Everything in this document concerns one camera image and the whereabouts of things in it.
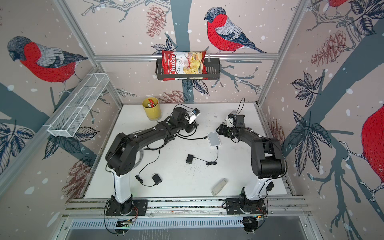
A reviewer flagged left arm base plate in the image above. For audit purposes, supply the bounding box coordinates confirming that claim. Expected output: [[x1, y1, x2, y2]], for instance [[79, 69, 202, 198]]
[[105, 197, 149, 217]]

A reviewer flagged black wall plug adapter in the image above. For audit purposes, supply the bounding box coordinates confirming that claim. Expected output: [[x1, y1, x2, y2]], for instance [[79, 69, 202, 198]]
[[152, 174, 162, 186]]

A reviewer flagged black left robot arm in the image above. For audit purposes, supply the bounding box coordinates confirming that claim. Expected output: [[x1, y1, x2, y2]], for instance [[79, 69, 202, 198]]
[[106, 105, 200, 206]]

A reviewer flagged beige power strip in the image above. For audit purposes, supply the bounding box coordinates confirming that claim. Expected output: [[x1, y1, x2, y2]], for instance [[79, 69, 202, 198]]
[[211, 178, 228, 196]]

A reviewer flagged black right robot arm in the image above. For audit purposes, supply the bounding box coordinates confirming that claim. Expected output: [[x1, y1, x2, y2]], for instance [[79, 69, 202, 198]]
[[216, 114, 287, 202]]

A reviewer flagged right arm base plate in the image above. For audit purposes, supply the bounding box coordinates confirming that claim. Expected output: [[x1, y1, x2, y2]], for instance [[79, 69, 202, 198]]
[[222, 198, 267, 216]]

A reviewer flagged red cassava chips bag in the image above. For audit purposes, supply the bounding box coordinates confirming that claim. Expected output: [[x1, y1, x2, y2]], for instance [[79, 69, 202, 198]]
[[162, 51, 207, 75]]

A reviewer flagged white mesh wall shelf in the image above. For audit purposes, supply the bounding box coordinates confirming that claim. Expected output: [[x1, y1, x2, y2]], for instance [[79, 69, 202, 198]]
[[48, 73, 110, 137]]

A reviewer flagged yellow pen cup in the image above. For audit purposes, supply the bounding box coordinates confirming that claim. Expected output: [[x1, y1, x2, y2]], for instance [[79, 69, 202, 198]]
[[142, 97, 162, 121]]

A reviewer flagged black wire wall basket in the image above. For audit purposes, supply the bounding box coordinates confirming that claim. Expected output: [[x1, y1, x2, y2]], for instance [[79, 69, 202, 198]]
[[155, 58, 221, 81]]

